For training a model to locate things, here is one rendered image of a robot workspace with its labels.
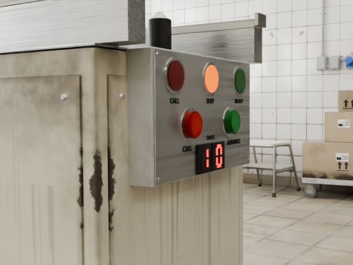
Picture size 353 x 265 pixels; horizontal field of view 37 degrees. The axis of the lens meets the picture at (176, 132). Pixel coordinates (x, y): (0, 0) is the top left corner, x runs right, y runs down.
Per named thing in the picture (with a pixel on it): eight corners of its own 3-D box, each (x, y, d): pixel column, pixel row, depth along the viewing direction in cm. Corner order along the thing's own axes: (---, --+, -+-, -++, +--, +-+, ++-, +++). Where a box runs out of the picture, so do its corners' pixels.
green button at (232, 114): (219, 134, 65) (219, 110, 64) (229, 133, 67) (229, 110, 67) (230, 134, 64) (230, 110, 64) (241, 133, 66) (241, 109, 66)
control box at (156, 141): (125, 185, 53) (124, 48, 52) (228, 162, 74) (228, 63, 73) (155, 187, 51) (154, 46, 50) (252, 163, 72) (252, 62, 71)
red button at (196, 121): (177, 139, 56) (177, 111, 56) (190, 137, 59) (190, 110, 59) (189, 139, 55) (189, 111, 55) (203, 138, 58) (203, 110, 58)
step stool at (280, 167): (301, 190, 472) (301, 140, 469) (274, 197, 439) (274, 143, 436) (259, 185, 502) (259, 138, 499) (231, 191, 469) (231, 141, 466)
